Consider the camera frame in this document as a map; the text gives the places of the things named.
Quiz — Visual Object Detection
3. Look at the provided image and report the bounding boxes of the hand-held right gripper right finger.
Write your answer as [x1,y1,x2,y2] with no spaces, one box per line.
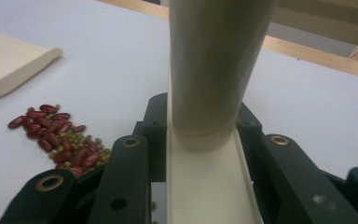
[235,102,272,191]

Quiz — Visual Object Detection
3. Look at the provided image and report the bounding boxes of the cream brush with red tip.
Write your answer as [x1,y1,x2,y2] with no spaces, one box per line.
[165,0,277,224]

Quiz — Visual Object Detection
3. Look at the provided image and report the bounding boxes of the wooden table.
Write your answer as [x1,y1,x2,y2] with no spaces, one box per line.
[97,0,358,82]

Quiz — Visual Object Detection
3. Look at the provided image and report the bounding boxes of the pile of red and green beans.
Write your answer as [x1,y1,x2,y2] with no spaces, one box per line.
[7,104,112,179]

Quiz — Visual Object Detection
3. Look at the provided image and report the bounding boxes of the cream plastic dustpan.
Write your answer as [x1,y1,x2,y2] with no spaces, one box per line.
[0,26,64,104]

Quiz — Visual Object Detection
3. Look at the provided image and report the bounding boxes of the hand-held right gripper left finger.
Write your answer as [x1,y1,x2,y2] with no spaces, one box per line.
[132,91,170,184]

